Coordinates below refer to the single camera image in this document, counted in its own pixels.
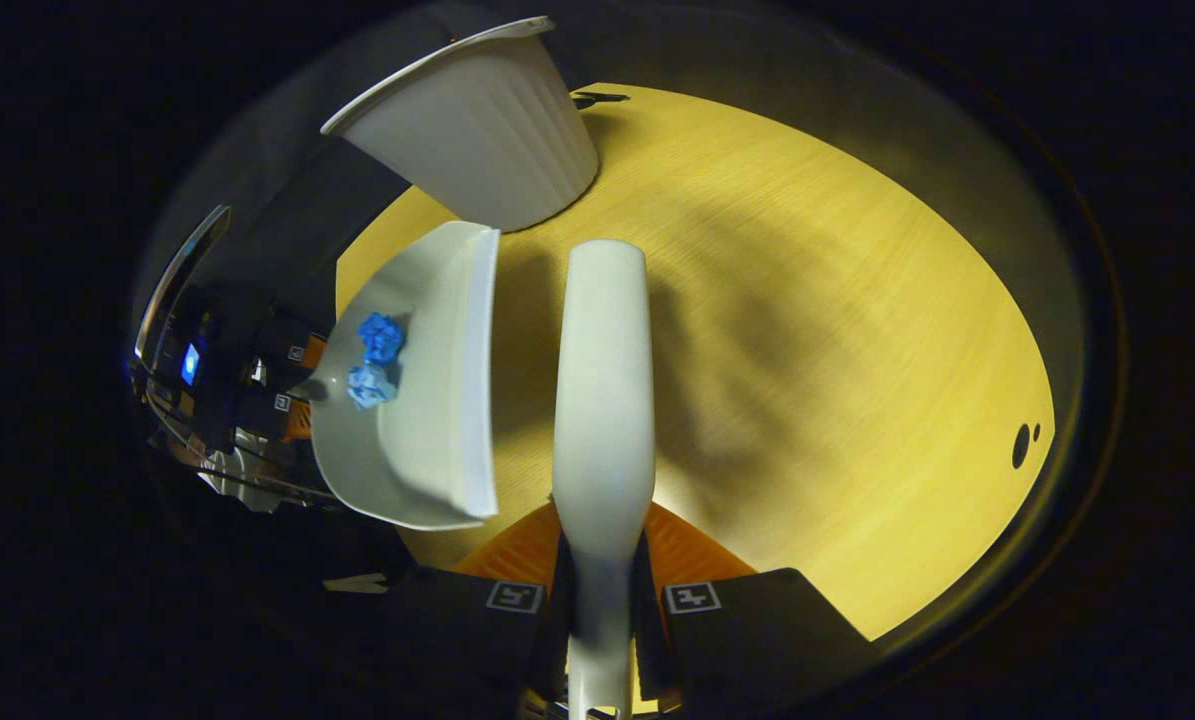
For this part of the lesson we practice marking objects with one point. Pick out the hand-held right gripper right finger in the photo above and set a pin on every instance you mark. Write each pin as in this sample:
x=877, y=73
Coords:
x=737, y=630

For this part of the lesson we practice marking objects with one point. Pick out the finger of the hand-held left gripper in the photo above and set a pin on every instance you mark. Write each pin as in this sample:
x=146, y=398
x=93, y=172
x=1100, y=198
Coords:
x=282, y=410
x=292, y=350

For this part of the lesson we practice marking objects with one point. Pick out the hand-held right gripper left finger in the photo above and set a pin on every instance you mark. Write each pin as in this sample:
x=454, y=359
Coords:
x=502, y=630

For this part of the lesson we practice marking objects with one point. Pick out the light blue paper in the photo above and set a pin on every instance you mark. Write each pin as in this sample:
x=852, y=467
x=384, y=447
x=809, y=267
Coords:
x=370, y=386

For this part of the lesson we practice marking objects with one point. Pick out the dark blue paper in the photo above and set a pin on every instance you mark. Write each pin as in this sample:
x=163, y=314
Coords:
x=381, y=338

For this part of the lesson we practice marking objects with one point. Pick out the white dustpan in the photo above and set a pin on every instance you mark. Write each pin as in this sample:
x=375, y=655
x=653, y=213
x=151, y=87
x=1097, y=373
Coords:
x=437, y=400

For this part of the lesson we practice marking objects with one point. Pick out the small white broom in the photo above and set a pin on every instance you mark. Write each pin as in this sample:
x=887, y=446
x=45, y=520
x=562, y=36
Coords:
x=603, y=400

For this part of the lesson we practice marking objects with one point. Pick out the white ribbed garbage bin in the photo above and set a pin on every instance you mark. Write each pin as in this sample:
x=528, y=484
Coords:
x=487, y=140

